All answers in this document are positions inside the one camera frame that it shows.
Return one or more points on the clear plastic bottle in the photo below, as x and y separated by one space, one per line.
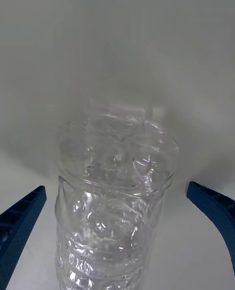
115 197

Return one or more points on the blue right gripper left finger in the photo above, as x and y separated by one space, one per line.
19 226

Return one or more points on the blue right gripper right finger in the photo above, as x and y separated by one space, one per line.
215 207

